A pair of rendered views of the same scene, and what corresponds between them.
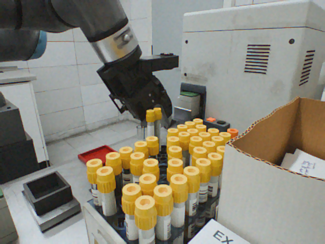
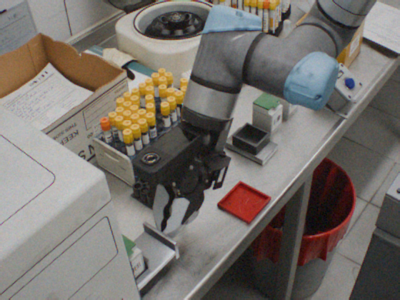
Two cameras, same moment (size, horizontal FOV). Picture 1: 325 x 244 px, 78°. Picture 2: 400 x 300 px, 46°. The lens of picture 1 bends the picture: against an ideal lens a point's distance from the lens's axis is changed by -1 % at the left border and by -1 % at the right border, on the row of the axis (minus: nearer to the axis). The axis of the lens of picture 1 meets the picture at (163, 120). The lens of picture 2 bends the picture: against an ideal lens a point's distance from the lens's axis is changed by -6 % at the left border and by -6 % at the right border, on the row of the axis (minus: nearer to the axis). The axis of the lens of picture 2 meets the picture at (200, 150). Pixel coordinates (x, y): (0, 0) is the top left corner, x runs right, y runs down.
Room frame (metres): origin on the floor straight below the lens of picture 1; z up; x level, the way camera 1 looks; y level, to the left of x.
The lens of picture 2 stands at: (0.93, 0.03, 1.53)
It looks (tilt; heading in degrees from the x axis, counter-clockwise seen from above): 43 degrees down; 177
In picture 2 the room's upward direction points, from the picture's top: 4 degrees counter-clockwise
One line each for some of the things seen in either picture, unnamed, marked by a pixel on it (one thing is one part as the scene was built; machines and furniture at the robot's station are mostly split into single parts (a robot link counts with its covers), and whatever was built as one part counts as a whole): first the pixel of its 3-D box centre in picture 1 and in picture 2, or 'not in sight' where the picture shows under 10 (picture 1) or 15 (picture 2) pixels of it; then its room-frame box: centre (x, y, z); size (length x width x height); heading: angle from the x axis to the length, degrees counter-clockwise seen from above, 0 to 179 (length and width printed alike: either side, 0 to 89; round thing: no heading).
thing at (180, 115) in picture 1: (192, 113); (115, 280); (0.54, -0.08, 0.92); 0.21 x 0.07 x 0.05; 135
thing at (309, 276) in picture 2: not in sight; (289, 235); (-0.01, 0.36, 0.22); 0.38 x 0.37 x 0.44; 135
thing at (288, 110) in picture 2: not in sight; (283, 98); (0.14, 0.26, 0.91); 0.05 x 0.04 x 0.07; 45
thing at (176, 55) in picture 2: not in sight; (182, 42); (-0.07, 0.07, 0.94); 0.30 x 0.24 x 0.12; 36
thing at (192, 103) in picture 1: (188, 106); (122, 261); (0.52, -0.07, 0.95); 0.05 x 0.04 x 0.06; 45
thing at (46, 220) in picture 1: (49, 194); (251, 141); (0.24, 0.17, 0.89); 0.09 x 0.05 x 0.04; 46
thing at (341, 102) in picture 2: not in sight; (331, 84); (0.12, 0.37, 0.92); 0.13 x 0.07 x 0.08; 45
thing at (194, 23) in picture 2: not in sight; (176, 29); (-0.09, 0.06, 0.97); 0.15 x 0.15 x 0.07
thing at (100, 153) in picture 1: (100, 156); (244, 201); (0.38, 0.13, 0.88); 0.07 x 0.07 x 0.01; 45
